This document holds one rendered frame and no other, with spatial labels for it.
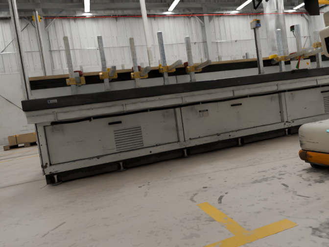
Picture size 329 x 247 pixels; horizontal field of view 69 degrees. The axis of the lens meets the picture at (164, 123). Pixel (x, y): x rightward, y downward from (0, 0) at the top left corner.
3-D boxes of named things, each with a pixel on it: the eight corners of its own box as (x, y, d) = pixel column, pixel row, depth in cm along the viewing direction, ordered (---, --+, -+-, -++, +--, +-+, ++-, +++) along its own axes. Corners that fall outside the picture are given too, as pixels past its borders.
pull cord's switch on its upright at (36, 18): (58, 107, 280) (42, 11, 274) (44, 108, 275) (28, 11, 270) (59, 107, 287) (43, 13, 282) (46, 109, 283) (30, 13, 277)
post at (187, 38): (197, 89, 213) (189, 35, 211) (193, 90, 212) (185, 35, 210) (195, 90, 217) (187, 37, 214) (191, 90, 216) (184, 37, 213)
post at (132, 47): (142, 95, 199) (133, 36, 196) (137, 95, 198) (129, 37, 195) (141, 95, 202) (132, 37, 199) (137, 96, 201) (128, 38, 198)
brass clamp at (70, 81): (85, 83, 184) (84, 76, 184) (66, 85, 180) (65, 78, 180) (85, 84, 190) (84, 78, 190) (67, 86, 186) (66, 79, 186)
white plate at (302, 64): (311, 68, 251) (310, 59, 251) (292, 70, 244) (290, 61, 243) (311, 68, 252) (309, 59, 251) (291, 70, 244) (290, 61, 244)
